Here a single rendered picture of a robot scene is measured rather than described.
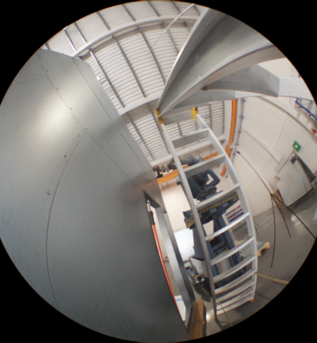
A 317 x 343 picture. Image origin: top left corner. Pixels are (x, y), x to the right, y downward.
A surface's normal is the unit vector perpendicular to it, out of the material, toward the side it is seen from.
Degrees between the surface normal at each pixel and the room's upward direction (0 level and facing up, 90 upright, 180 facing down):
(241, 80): 180
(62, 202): 90
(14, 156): 90
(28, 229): 90
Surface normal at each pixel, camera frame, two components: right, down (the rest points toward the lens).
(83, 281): 0.91, -0.40
